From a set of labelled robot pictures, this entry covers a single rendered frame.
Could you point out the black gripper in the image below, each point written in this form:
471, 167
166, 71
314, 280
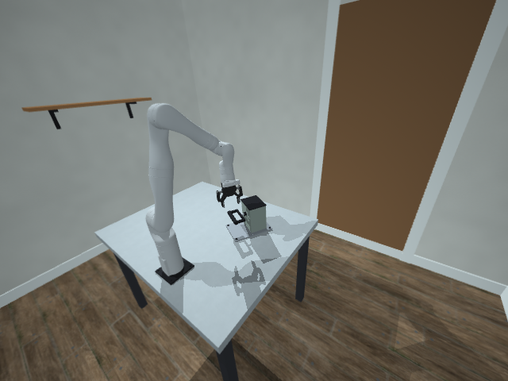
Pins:
229, 191

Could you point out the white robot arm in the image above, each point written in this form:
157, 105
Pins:
163, 117

